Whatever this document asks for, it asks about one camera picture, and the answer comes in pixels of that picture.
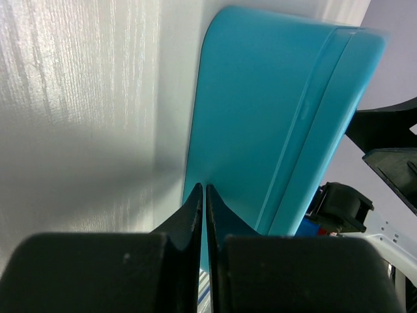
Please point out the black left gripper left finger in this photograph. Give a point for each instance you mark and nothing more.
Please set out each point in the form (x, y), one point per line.
(110, 272)

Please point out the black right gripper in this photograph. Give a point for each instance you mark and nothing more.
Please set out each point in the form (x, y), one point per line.
(384, 136)

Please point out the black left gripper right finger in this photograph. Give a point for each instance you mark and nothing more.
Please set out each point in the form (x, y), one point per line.
(250, 272)

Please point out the teal square box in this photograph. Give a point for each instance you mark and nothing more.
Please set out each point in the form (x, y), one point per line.
(262, 76)

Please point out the teal box lid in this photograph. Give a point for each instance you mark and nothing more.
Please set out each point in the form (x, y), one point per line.
(339, 79)

